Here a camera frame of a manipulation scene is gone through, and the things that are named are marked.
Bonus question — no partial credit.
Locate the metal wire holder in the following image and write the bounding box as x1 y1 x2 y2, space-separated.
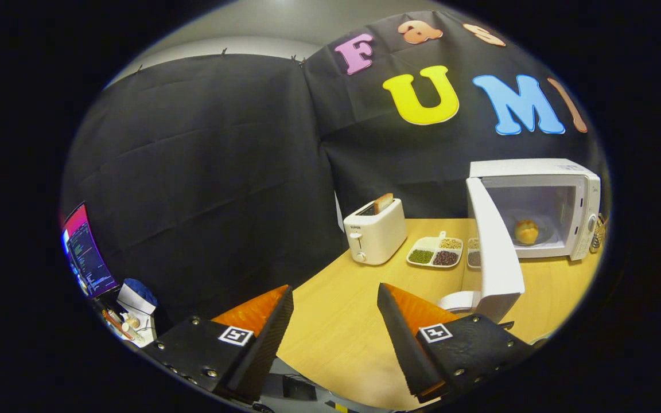
590 213 606 253

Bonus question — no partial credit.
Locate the white microwave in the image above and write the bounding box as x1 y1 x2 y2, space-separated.
437 158 602 325

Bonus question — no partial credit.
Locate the white toaster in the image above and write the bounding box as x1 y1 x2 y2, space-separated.
343 198 408 266

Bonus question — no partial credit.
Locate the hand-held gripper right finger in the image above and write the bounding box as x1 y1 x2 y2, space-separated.
376 282 536 403

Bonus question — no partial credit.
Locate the white and blue bag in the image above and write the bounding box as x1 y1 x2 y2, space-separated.
116 278 159 316

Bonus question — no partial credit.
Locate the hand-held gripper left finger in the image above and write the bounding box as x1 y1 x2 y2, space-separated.
141 284 295 403

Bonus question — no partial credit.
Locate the white divided bean dish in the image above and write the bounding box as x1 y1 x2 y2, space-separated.
406 231 464 269

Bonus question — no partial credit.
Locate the computer monitor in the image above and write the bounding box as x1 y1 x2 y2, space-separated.
60 202 120 299

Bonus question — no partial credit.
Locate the golden bread bun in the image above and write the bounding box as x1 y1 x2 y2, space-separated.
514 219 539 246

